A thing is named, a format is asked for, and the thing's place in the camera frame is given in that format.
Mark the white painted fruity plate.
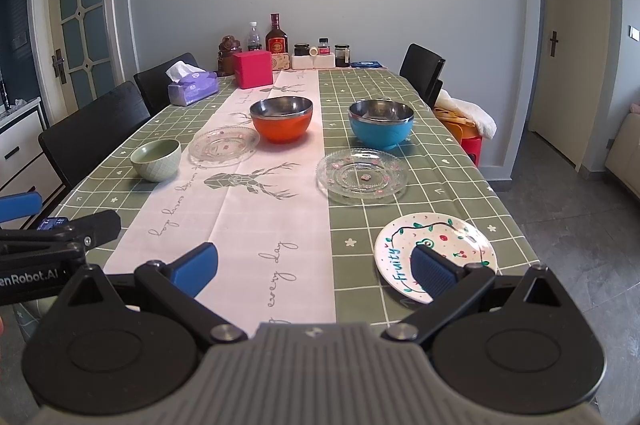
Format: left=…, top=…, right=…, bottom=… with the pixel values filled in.
left=374, top=213, right=498, bottom=304

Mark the green ceramic bowl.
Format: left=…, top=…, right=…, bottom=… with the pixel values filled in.
left=129, top=139, right=181, bottom=182

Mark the clear glass plate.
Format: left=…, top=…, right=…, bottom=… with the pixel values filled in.
left=188, top=125, right=260, bottom=168
left=316, top=148, right=409, bottom=204

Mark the blue steel bowl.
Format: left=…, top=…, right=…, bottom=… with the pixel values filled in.
left=348, top=99, right=414, bottom=151

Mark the orange steel bowl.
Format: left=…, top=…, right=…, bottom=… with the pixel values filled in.
left=250, top=96, right=314, bottom=144

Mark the white cabinet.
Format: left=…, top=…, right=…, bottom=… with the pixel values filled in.
left=0, top=97, right=63, bottom=203

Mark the black chair near left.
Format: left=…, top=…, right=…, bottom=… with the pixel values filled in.
left=38, top=82, right=150, bottom=189

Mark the black chair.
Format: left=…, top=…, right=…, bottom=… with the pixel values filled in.
left=399, top=43, right=446, bottom=109
left=38, top=82, right=150, bottom=189
left=134, top=52, right=198, bottom=116

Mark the green checked tablecloth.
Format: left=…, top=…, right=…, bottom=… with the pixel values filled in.
left=58, top=70, right=537, bottom=327

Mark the red orange stool stack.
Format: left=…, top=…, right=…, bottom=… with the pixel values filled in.
left=433, top=107, right=483, bottom=166

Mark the black chair far left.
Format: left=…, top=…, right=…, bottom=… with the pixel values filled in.
left=134, top=52, right=198, bottom=116

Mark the glass panel door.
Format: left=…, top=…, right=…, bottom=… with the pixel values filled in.
left=27, top=0, right=125, bottom=123

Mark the white cloth on stool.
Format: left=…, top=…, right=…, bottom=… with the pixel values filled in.
left=435, top=89, right=497, bottom=139

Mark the purple tissue box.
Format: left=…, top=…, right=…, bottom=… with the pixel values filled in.
left=166, top=60, right=219, bottom=107

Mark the cream door right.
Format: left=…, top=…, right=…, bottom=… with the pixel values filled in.
left=529, top=0, right=611, bottom=167

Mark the beige sofa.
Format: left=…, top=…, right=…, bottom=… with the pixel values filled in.
left=605, top=102, right=640, bottom=198

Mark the black chair right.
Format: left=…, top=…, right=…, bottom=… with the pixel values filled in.
left=399, top=43, right=446, bottom=109

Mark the red square box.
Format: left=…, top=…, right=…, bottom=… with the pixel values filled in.
left=232, top=50, right=273, bottom=89

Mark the brown figurine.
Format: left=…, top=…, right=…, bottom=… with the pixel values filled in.
left=217, top=35, right=242, bottom=76

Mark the blue packet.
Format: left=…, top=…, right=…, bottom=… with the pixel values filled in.
left=350, top=60, right=385, bottom=69

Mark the wooden patterned box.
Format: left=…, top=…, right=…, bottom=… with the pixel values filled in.
left=271, top=52, right=291, bottom=71

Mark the clear plastic water bottle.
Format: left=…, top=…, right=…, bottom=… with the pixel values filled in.
left=246, top=21, right=262, bottom=52

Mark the white box on table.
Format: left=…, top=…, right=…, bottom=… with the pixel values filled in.
left=291, top=54, right=335, bottom=70

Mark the dark glass jar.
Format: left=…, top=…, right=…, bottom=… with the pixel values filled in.
left=334, top=44, right=350, bottom=68

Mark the brown liquor bottle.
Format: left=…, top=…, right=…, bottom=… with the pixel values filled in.
left=266, top=12, right=288, bottom=55

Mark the black lid jar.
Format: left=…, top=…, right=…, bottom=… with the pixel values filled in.
left=294, top=44, right=310, bottom=57

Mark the small red label bottle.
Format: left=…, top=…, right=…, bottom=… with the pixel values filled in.
left=318, top=37, right=331, bottom=56

